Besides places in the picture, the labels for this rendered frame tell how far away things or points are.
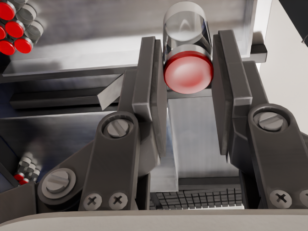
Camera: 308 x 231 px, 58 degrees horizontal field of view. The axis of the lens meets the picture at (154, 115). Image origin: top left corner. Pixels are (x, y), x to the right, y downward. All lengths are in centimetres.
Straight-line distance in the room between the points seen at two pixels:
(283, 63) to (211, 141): 111
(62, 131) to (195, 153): 27
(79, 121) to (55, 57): 14
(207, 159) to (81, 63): 33
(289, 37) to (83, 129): 120
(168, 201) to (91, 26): 61
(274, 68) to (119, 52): 128
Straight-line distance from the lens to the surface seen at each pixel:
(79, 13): 39
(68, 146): 59
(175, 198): 85
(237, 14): 39
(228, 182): 65
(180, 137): 54
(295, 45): 157
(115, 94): 42
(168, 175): 64
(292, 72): 167
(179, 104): 47
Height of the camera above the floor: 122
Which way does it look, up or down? 44 degrees down
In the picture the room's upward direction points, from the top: 177 degrees counter-clockwise
